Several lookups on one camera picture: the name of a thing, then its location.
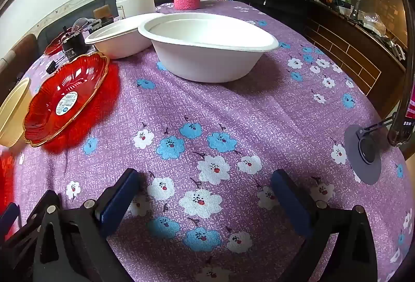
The white paper bowl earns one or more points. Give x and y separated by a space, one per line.
207 61
120 45

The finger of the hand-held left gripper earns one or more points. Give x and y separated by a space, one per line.
7 218

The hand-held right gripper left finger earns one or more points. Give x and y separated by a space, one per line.
118 204

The red plate with gold rim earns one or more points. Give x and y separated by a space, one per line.
55 87
53 46

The black jar with cork lid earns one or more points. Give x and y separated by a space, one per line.
103 13

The white plastic jar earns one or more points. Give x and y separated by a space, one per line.
134 3

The grey round stand base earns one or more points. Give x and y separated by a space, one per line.
363 158

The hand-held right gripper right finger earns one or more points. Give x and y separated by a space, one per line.
291 204

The purple floral tablecloth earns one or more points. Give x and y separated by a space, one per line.
227 113

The wooden sideboard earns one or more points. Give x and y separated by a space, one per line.
350 54

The brown armchair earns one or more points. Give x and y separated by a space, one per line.
18 51

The beige bowl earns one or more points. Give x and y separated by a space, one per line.
11 116

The black binder clip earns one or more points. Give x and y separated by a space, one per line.
51 67

